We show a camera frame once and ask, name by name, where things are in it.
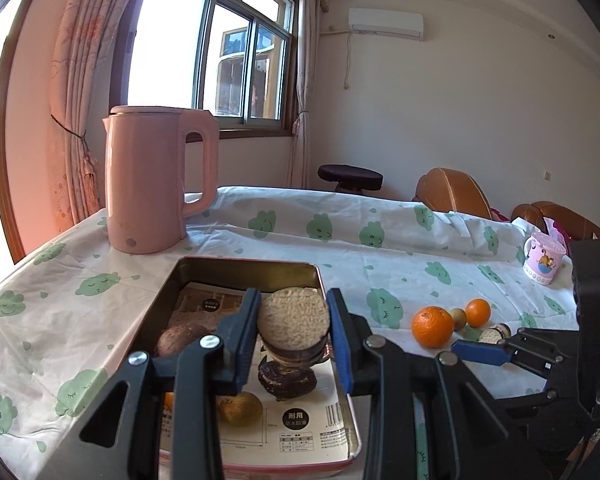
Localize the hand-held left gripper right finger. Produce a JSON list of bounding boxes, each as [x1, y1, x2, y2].
[[326, 287, 511, 480]]

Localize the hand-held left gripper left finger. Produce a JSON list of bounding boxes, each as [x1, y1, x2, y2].
[[72, 287, 263, 480]]

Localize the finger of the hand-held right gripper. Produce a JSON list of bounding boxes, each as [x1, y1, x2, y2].
[[451, 337, 576, 402], [515, 326, 581, 356]]

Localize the sesame topped brown cake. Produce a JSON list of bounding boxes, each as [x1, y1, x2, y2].
[[257, 287, 332, 366], [478, 322, 512, 345]]

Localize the large orange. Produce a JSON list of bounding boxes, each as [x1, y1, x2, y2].
[[411, 306, 455, 349]]

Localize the dark chocolate pastry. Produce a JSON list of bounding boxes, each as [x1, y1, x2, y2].
[[257, 357, 318, 402]]

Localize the purple passion fruit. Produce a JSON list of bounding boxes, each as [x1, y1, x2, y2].
[[155, 324, 221, 358]]

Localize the pink metal tray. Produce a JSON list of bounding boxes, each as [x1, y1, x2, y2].
[[130, 256, 363, 478]]

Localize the pink cartoon cup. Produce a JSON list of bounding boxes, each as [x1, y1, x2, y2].
[[522, 232, 567, 286]]

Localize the brown leather sofa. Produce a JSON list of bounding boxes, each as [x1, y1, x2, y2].
[[511, 201, 600, 261]]

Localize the pink floral cushion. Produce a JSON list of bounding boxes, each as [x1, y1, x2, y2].
[[545, 216, 572, 242]]

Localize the black round stool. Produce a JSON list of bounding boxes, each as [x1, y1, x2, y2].
[[317, 164, 384, 195]]

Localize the pink electric kettle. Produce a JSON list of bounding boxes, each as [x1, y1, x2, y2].
[[102, 105, 220, 254]]

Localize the pale narrow curtain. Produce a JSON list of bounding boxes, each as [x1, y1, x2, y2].
[[286, 0, 318, 191]]

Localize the sliding glass window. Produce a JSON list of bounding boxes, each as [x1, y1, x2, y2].
[[109, 0, 301, 141]]

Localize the pink patterned curtain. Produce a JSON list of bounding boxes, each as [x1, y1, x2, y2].
[[50, 0, 151, 233]]

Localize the white air conditioner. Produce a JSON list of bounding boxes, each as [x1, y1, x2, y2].
[[347, 7, 425, 41]]

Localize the wooden door frame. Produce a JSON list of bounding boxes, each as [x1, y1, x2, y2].
[[0, 0, 36, 266]]

